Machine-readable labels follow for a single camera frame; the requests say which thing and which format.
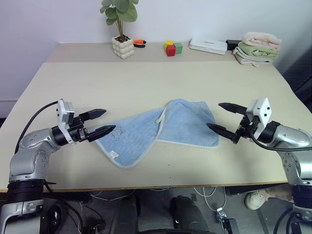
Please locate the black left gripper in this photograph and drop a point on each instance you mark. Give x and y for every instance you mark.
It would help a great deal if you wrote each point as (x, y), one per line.
(78, 131)

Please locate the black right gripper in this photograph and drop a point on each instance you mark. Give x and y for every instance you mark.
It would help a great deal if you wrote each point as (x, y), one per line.
(246, 128)

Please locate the light blue towel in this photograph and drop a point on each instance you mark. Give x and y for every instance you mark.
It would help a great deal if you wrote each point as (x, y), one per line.
(146, 129)

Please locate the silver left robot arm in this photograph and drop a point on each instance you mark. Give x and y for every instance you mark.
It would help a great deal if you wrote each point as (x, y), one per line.
(24, 156)

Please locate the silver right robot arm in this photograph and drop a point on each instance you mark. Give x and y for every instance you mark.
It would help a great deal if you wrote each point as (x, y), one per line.
(292, 136)

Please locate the folded cream towel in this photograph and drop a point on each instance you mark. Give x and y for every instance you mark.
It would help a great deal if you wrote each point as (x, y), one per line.
(246, 59)

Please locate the folded green towel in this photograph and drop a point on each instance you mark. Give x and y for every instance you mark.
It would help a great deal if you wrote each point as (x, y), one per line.
(256, 51)

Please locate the folded pink towel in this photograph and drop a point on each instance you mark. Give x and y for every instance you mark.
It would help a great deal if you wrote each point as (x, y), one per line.
(260, 39)

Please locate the small black box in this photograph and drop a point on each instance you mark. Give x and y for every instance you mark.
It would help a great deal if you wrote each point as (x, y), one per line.
(232, 44)

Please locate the flat white box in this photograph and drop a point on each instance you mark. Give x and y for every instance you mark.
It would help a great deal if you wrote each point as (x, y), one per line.
(207, 45)

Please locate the green plant in white pot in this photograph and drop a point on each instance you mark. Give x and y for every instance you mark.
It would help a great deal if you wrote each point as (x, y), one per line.
(123, 48)

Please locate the white shoe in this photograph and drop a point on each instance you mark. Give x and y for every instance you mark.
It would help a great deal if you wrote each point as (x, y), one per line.
(256, 198)

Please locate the dark chair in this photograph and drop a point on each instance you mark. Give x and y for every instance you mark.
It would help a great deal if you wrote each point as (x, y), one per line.
(302, 78)

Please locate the green cube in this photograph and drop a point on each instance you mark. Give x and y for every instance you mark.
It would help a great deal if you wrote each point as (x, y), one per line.
(178, 48)

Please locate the red cube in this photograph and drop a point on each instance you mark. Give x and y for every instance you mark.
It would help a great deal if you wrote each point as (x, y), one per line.
(171, 50)

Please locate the person's lower leg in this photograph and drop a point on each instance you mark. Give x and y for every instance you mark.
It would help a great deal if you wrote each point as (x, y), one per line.
(280, 193)

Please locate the orange and black hand tool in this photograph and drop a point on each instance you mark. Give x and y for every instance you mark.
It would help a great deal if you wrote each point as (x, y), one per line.
(139, 42)

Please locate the small metal clamp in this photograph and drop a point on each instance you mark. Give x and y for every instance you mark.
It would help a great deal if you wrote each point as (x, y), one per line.
(220, 213)

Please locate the yellow cube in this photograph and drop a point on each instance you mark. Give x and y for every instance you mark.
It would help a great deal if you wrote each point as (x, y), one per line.
(168, 43)

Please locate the dark rounded shape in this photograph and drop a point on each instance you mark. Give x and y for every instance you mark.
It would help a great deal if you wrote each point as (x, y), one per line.
(187, 212)

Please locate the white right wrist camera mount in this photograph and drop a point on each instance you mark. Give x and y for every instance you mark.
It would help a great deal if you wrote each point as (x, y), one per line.
(262, 109)

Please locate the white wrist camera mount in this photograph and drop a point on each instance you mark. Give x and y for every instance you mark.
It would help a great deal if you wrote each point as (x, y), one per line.
(262, 109)
(61, 109)

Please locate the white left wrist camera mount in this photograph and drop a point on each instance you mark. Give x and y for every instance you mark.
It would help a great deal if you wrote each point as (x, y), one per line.
(61, 109)

